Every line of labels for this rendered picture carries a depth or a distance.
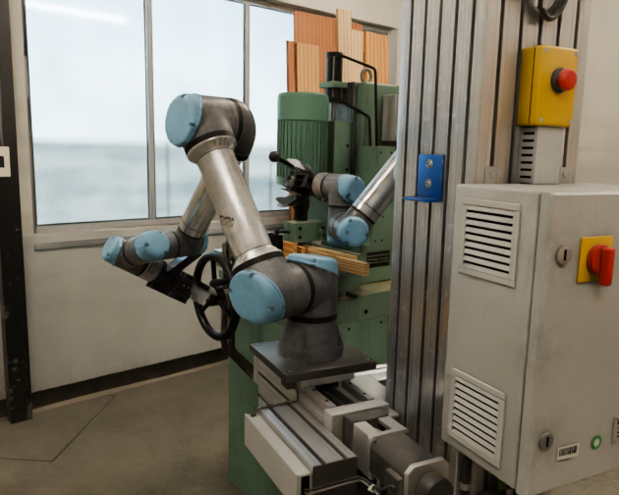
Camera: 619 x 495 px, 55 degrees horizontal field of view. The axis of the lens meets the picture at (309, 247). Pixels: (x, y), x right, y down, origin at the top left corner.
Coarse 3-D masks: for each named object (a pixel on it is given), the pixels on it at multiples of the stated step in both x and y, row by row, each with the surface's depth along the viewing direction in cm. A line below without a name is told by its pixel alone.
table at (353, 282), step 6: (216, 264) 224; (222, 270) 202; (222, 276) 202; (342, 276) 187; (348, 276) 188; (354, 276) 190; (342, 282) 187; (348, 282) 189; (354, 282) 190; (342, 288) 188; (348, 288) 189; (354, 288) 191
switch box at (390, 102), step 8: (384, 96) 207; (392, 96) 204; (384, 104) 208; (392, 104) 205; (384, 112) 208; (392, 112) 205; (384, 120) 208; (392, 120) 205; (384, 128) 209; (392, 128) 206; (384, 136) 209; (392, 136) 206
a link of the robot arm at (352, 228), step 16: (384, 176) 147; (368, 192) 147; (384, 192) 146; (352, 208) 148; (368, 208) 147; (384, 208) 148; (336, 224) 151; (352, 224) 145; (368, 224) 148; (352, 240) 145
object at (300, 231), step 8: (288, 224) 205; (296, 224) 202; (304, 224) 204; (312, 224) 206; (320, 224) 209; (296, 232) 202; (304, 232) 204; (312, 232) 207; (288, 240) 205; (296, 240) 203; (304, 240) 205; (312, 240) 207; (320, 240) 210
